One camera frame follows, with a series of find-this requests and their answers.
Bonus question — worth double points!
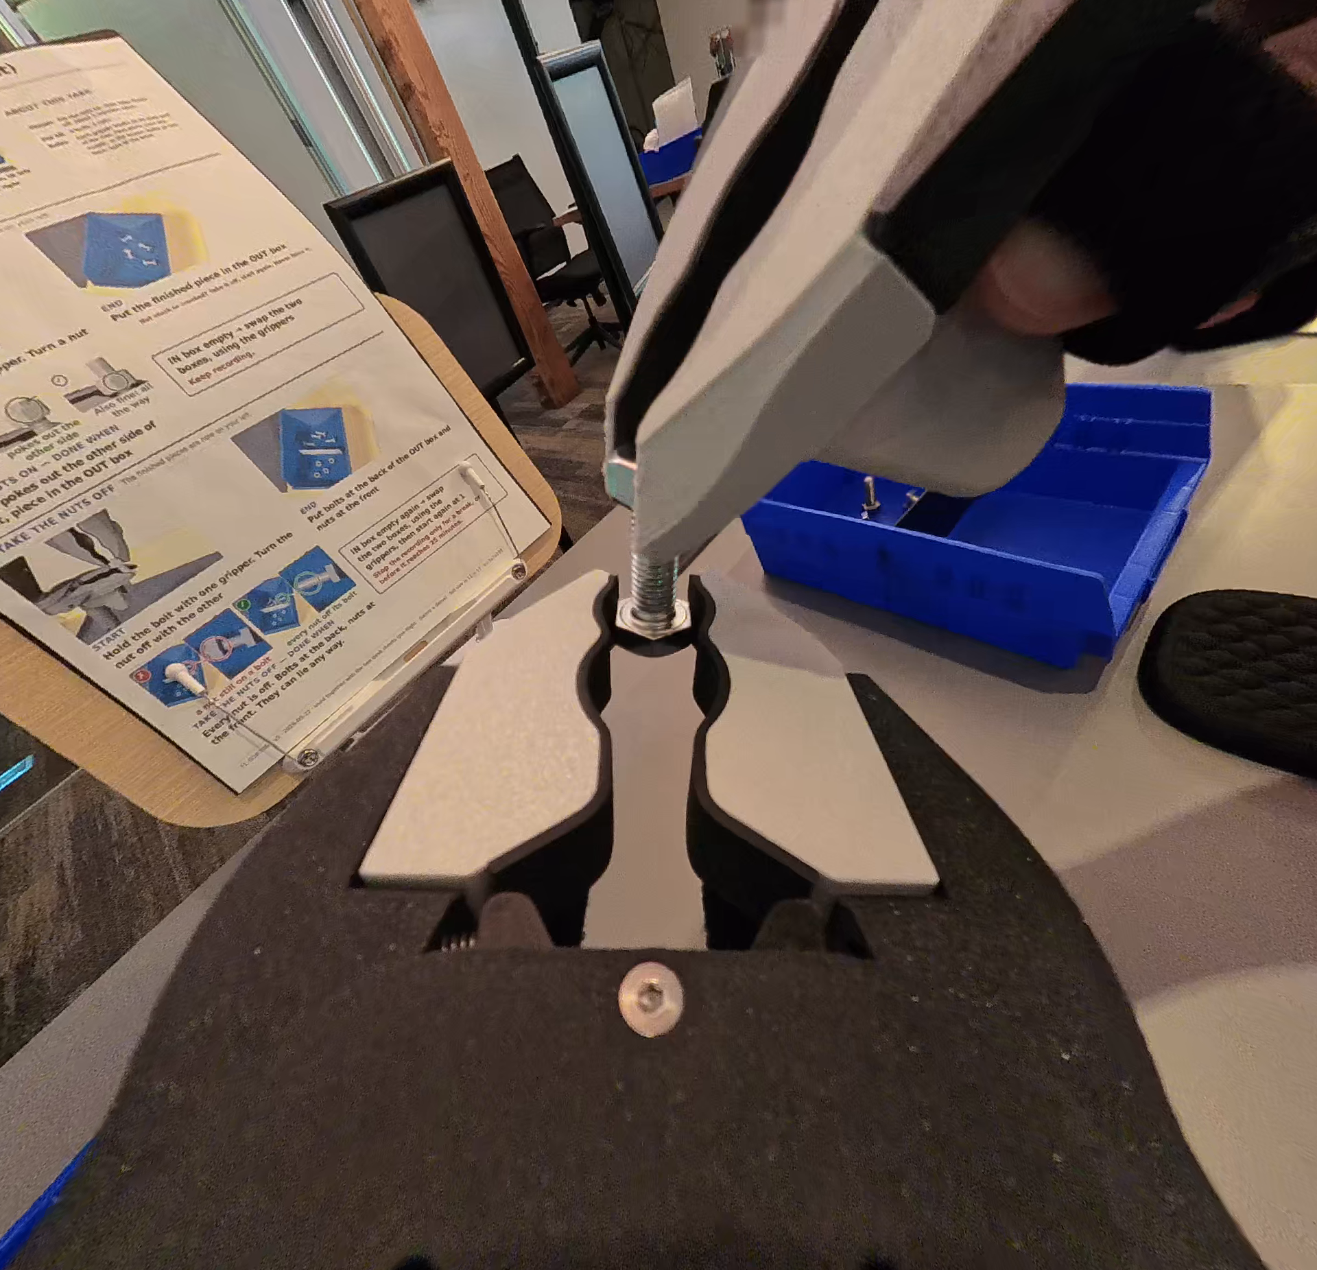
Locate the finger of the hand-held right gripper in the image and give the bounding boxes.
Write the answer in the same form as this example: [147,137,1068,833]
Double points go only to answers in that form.
[630,0,1120,564]
[606,0,910,461]

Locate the person's right hand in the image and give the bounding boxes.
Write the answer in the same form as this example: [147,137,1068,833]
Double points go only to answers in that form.
[976,218,1120,337]

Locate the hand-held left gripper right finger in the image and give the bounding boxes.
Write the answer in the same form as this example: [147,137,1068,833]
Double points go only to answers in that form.
[688,573,943,949]

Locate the instruction sheet on stand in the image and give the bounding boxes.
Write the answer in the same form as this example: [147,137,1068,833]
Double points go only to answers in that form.
[0,30,566,831]

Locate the blue plastic parts bin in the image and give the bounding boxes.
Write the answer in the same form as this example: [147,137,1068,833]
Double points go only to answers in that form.
[0,1136,102,1270]
[741,383,1215,672]

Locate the wooden pillar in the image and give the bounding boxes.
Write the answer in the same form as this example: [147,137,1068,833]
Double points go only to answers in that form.
[327,0,585,409]

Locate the black framed easel board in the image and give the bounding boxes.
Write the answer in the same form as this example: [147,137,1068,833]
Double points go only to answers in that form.
[533,40,667,327]

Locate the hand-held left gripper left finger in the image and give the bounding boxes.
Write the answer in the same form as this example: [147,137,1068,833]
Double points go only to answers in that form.
[359,571,618,949]

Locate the small blue storage bin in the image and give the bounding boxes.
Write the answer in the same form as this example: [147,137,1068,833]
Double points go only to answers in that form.
[636,128,706,188]

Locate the black office chair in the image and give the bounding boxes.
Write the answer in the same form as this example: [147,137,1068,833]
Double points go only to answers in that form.
[486,154,622,368]

